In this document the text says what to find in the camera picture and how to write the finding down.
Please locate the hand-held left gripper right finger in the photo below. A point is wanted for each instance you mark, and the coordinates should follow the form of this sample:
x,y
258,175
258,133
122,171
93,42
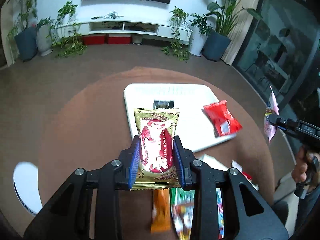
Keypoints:
x,y
178,165

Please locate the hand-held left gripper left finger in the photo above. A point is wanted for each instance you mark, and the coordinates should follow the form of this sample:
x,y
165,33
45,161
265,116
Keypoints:
x,y
135,165

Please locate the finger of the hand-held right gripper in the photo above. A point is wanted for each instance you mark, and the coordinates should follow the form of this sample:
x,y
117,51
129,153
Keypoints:
x,y
277,120

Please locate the pink snack packet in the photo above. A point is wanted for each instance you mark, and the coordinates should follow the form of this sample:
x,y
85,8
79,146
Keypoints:
x,y
273,105

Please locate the gold red snack packet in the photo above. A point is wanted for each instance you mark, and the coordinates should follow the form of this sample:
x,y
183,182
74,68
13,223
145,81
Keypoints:
x,y
155,130

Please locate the white plastic basket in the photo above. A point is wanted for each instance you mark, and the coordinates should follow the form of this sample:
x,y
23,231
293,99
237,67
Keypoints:
x,y
190,100

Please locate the person's right hand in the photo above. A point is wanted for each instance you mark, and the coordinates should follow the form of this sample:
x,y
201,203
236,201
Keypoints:
x,y
300,170

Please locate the green colourful snack packet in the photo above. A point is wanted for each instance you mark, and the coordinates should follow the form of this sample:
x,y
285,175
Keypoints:
x,y
182,205

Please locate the orange snack packet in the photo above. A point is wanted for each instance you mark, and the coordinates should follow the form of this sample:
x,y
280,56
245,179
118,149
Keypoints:
x,y
161,210

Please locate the striped colourful snack packet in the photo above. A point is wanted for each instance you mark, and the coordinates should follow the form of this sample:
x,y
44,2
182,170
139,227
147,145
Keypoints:
x,y
220,212

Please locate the red white snack packet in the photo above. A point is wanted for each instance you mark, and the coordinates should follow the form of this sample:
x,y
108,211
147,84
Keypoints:
x,y
247,177

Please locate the glass sliding door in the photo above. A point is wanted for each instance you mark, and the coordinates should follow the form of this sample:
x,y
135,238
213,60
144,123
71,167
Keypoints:
x,y
282,55

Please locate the person's grey trousers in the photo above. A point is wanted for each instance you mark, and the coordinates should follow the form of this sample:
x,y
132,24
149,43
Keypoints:
x,y
282,210

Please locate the beige curtain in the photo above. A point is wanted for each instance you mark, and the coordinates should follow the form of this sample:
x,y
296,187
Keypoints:
x,y
240,35

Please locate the large-leaf plant in blue pot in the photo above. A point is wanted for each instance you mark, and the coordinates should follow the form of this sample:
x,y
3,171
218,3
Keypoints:
x,y
216,45

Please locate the bushy plant in white pot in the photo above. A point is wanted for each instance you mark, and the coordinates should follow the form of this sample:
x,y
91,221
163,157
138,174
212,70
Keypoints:
x,y
198,45

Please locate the white stool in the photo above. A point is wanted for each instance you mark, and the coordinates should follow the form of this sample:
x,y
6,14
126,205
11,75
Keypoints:
x,y
25,185

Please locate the small white pot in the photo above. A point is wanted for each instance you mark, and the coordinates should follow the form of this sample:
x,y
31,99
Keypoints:
x,y
137,39

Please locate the white television cabinet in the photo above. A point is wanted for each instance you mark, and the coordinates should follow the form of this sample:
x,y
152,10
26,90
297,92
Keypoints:
x,y
165,30

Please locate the trailing green plant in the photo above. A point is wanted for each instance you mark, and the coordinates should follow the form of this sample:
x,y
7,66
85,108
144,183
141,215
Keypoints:
x,y
68,46

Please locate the trailing plant on cabinet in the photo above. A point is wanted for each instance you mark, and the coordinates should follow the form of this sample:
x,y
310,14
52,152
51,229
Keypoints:
x,y
178,15

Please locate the tall plant in blue pot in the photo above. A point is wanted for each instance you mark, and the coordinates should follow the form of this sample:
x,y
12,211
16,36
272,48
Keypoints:
x,y
26,45

